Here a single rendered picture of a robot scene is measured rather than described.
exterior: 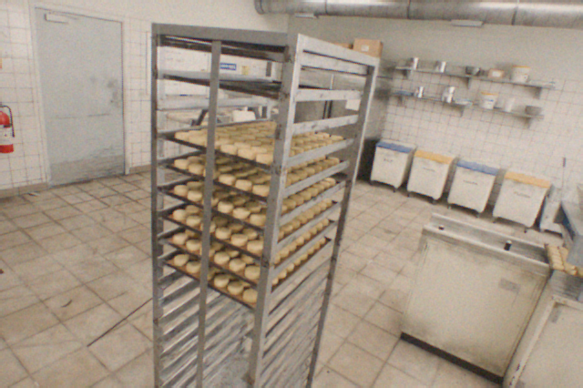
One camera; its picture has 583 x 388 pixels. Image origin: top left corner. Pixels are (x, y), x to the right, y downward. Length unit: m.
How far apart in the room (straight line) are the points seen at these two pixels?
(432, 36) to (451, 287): 4.73
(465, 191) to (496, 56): 2.07
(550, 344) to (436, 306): 0.64
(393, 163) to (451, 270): 3.68
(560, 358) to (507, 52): 4.70
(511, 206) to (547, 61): 2.09
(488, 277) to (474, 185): 3.40
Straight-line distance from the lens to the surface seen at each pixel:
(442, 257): 2.45
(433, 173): 5.82
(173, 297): 1.47
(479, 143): 6.32
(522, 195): 5.74
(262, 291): 1.04
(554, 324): 2.39
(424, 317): 2.68
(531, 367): 2.54
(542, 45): 6.31
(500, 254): 2.42
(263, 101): 1.56
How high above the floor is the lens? 1.75
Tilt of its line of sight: 20 degrees down
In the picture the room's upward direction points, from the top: 8 degrees clockwise
